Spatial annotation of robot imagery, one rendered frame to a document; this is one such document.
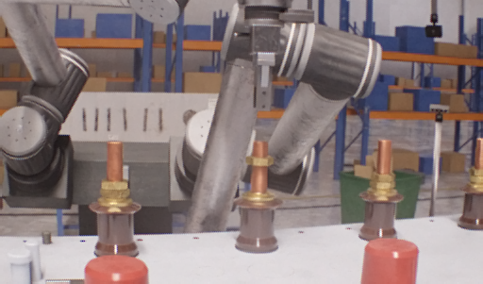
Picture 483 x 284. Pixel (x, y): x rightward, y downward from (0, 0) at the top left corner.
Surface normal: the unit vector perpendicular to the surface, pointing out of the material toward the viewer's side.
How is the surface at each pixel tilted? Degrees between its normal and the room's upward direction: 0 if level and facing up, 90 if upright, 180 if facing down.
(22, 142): 66
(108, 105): 90
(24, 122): 60
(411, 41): 90
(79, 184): 90
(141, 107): 90
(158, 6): 143
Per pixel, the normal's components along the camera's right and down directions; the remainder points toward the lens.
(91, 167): 0.16, 0.10
